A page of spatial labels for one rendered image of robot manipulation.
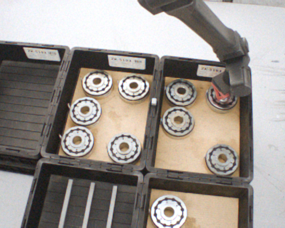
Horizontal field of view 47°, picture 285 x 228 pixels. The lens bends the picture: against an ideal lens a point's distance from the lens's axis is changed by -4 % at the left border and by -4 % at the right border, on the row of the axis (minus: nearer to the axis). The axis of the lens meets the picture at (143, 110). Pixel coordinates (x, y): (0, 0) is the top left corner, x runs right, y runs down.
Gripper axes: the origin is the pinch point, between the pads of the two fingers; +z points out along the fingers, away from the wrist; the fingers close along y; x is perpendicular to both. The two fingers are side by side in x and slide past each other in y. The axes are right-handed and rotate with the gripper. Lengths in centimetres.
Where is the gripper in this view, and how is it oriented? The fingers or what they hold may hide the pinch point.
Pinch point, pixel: (223, 94)
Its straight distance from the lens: 114.4
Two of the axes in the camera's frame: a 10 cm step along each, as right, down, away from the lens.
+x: -5.3, -7.5, 3.9
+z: -0.4, 4.8, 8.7
